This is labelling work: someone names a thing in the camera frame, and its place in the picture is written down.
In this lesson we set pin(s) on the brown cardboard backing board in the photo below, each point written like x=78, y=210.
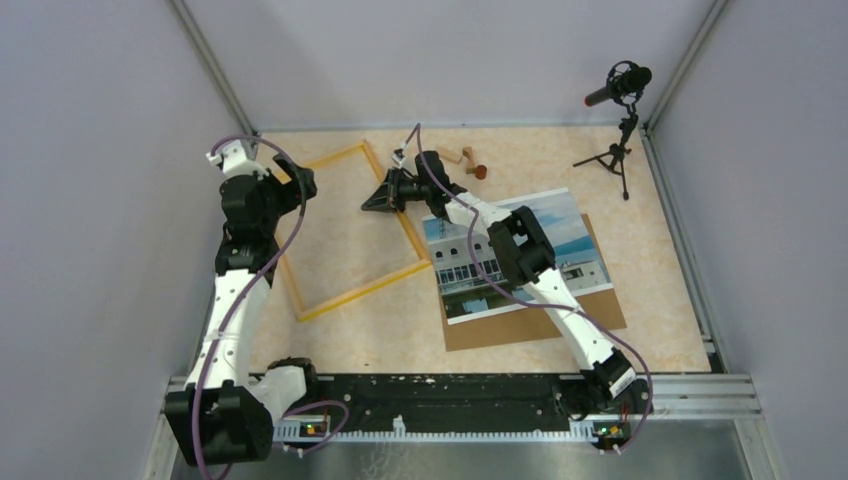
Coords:
x=474, y=315

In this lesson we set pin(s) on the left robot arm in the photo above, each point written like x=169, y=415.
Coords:
x=235, y=311

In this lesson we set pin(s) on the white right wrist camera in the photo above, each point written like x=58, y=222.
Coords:
x=399, y=157

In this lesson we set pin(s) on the black tripod microphone stand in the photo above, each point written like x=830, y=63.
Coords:
x=612, y=160

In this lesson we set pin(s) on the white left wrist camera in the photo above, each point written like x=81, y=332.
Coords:
x=237, y=158

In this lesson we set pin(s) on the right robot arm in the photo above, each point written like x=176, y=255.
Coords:
x=605, y=368

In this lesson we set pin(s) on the small wooden bracket piece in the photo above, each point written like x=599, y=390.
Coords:
x=470, y=163

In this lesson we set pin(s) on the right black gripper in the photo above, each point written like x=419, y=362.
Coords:
x=387, y=198

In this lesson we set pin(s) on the aluminium rail front frame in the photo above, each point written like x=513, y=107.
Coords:
x=686, y=425

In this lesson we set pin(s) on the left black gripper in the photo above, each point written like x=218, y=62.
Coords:
x=291, y=192

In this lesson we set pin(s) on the white toothed cable duct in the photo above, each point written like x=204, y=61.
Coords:
x=292, y=431

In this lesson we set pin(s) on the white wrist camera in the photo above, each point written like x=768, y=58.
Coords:
x=237, y=158
x=399, y=157

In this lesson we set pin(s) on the yellow wooden picture frame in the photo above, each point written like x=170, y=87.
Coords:
x=341, y=252

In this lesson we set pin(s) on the black microphone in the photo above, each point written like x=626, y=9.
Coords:
x=624, y=85

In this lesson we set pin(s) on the light wooden block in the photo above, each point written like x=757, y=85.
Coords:
x=450, y=155

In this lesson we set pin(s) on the building photo print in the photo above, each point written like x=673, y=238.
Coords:
x=522, y=255

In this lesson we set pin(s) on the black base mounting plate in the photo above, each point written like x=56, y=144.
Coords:
x=442, y=403

